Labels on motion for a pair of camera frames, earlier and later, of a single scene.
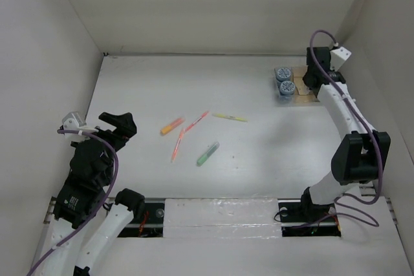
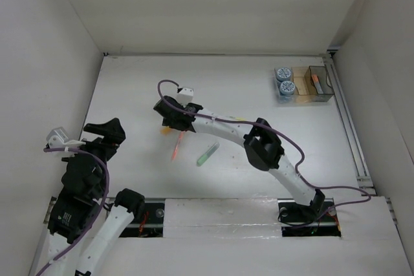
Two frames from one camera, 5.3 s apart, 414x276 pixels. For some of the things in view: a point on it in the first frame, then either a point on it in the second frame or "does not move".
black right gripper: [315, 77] -> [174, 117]
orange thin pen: [175, 149] does not move
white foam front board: [233, 218] does not move
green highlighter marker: [201, 161] does not move
